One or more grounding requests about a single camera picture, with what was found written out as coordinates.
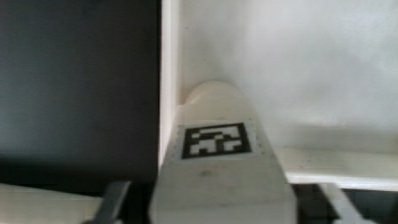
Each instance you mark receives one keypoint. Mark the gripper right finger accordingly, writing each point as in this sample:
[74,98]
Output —
[351,216]

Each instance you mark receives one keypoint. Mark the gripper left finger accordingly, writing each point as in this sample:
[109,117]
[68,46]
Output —
[111,206]

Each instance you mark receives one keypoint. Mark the white table leg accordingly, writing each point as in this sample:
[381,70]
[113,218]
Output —
[221,185]

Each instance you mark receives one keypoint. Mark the white square tabletop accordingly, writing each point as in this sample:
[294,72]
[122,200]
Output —
[306,53]

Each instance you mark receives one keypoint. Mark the white L-shaped fence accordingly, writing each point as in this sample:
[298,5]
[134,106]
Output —
[36,206]

